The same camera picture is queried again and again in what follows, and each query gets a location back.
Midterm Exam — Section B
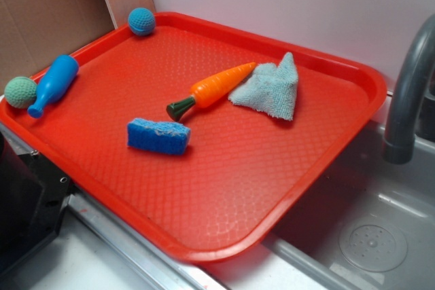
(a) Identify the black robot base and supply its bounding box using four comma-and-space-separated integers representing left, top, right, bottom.
1, 136, 71, 276

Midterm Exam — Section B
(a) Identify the light blue cloth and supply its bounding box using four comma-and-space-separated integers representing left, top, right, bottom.
228, 52, 298, 122

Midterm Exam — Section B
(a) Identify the red plastic tray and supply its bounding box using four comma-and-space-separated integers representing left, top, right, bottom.
1, 13, 387, 263

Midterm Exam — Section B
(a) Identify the orange toy carrot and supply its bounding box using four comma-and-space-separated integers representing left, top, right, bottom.
167, 62, 257, 122

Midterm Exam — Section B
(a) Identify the blue sponge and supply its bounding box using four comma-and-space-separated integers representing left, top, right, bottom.
127, 118, 191, 155

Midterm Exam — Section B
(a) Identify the blue dimpled ball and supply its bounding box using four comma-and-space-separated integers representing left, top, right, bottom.
128, 7, 156, 36

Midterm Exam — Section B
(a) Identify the blue toy bottle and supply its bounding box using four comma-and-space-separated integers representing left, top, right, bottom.
27, 54, 79, 119

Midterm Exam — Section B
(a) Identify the grey toy sink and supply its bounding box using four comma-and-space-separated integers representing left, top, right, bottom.
208, 124, 434, 289

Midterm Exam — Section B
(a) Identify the grey toy faucet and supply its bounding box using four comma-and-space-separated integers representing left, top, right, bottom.
382, 16, 434, 164

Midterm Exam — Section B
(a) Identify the green dimpled ball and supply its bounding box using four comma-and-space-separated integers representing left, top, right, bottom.
4, 77, 37, 109

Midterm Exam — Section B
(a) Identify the brown cardboard panel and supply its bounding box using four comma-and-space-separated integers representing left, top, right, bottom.
1, 0, 155, 87

